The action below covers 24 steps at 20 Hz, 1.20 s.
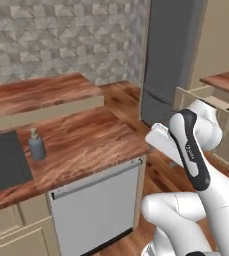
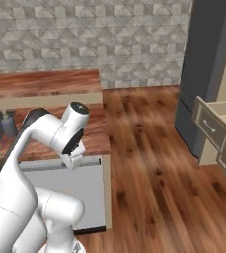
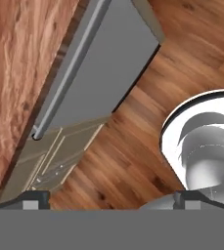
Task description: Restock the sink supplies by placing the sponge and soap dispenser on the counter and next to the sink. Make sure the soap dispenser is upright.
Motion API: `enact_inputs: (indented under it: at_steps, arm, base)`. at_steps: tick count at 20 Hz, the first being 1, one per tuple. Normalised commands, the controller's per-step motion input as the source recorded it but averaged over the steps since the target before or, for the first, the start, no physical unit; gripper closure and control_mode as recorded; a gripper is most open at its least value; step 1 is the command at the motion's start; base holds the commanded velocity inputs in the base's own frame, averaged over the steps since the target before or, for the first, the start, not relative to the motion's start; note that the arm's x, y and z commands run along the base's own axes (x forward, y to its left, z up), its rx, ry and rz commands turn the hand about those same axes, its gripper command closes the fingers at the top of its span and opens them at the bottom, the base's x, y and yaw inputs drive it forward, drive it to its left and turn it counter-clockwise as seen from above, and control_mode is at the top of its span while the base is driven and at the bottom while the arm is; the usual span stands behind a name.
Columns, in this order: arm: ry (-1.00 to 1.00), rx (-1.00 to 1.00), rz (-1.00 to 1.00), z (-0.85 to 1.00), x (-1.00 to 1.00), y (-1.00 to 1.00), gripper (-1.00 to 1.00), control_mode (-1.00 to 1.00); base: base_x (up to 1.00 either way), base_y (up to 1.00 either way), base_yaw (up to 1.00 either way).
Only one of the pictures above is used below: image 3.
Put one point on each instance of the grey dishwasher door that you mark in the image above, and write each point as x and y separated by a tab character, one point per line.
116	58

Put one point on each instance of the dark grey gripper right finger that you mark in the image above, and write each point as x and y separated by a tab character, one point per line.
195	197

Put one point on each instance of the white and black round object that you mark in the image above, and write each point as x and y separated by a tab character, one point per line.
182	136

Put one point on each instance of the taupe cupboard door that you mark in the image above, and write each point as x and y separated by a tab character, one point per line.
149	18
51	156

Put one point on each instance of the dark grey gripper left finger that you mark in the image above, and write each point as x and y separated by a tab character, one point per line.
35	198

